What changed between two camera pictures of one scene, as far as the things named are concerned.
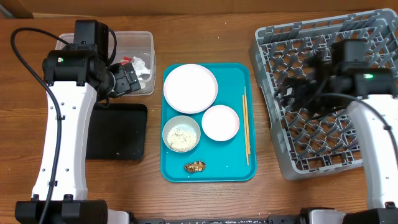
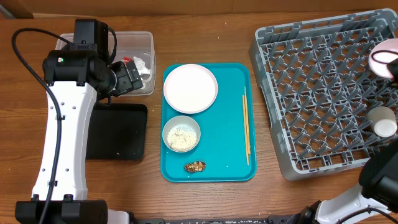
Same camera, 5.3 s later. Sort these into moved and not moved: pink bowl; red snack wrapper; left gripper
Moved: pink bowl
Not moved: red snack wrapper; left gripper
